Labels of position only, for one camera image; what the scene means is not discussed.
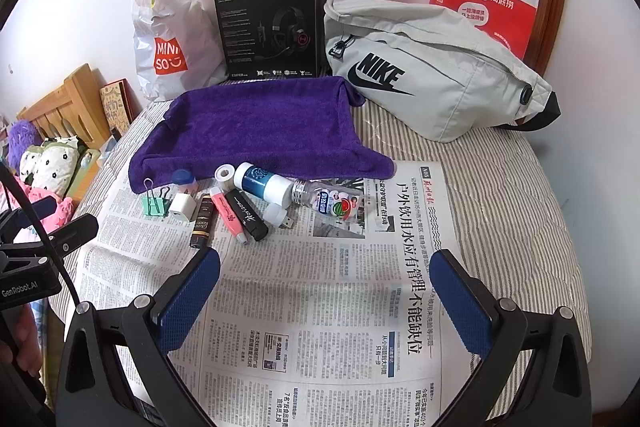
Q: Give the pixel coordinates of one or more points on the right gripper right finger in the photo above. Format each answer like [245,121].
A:
[464,300]

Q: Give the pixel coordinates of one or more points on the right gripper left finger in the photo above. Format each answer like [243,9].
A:
[180,299]

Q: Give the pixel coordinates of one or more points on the green binder clip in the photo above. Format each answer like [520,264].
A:
[155,203]

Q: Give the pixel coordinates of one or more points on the brown gold tube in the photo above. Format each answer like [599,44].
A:
[203,223]

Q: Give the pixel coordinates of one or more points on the white charger cube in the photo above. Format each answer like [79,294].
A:
[183,206]

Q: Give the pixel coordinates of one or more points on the blue pink small container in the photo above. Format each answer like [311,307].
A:
[184,181]

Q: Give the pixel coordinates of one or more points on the black marker pen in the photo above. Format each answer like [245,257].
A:
[247,214]

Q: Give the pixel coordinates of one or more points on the pink highlighter pen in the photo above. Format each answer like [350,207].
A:
[228,216]

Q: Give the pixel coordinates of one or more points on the white USB stick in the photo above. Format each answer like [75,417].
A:
[277,216]

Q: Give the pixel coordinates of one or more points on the white tape roll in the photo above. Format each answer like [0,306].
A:
[224,176]

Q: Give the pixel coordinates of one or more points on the blue white bottle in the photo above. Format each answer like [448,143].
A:
[264,184]

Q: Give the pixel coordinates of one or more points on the clear gum bottle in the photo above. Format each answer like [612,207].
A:
[330,201]

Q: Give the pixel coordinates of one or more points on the person's left hand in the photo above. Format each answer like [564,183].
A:
[29,356]

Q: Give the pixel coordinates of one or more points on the pink cloth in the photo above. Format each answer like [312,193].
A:
[53,211]

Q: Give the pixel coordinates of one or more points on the white spotted plush toy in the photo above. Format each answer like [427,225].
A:
[52,165]

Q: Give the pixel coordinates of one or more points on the purple plush toy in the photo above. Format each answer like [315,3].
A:
[22,134]

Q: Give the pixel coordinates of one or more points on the wooden headboard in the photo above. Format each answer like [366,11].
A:
[74,108]

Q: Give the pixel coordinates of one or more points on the patterned notebook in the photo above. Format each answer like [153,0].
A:
[116,106]

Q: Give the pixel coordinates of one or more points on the newspaper sheet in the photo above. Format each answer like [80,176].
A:
[333,326]

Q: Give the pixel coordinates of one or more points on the white Miniso plastic bag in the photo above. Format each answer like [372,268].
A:
[177,48]

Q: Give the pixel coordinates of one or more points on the purple towel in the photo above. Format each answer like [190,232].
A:
[301,128]

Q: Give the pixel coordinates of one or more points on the grey Nike waist bag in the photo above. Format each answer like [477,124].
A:
[433,70]

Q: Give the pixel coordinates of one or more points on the black headset box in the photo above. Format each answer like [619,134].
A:
[267,39]

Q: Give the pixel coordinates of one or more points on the red paper shopping bag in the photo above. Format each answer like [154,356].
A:
[510,22]

